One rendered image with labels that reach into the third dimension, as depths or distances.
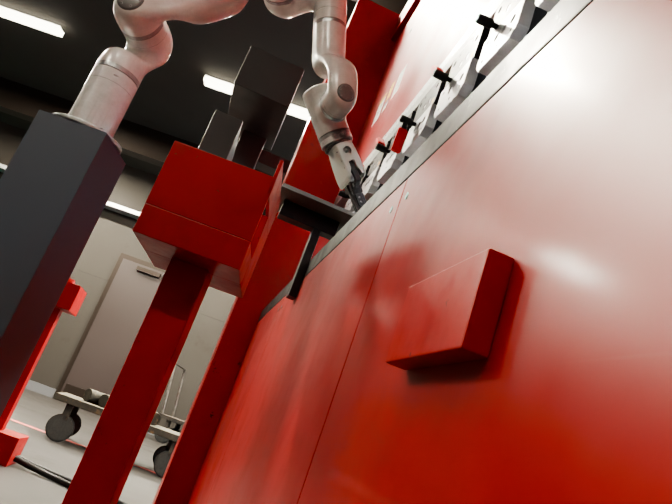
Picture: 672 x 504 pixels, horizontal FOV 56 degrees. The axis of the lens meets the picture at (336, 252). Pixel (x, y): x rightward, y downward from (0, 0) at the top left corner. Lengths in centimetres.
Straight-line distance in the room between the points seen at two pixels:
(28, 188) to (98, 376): 779
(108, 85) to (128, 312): 776
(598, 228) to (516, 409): 11
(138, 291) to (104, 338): 78
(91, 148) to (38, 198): 17
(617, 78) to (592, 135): 4
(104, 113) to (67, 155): 16
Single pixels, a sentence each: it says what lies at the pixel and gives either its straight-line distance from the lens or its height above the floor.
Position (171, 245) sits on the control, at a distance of 93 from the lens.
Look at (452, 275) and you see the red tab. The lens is 47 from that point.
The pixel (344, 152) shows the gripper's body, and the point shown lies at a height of 116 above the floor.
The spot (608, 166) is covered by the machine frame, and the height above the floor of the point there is 66.
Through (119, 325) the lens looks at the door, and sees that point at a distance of 941.
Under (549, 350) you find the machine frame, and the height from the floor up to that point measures 55.
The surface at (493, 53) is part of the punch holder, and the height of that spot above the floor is 118.
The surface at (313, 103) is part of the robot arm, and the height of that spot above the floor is 125.
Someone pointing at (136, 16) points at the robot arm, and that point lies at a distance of 183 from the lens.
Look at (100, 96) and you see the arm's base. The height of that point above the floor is 110.
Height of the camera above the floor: 46
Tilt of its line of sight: 17 degrees up
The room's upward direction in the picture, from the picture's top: 20 degrees clockwise
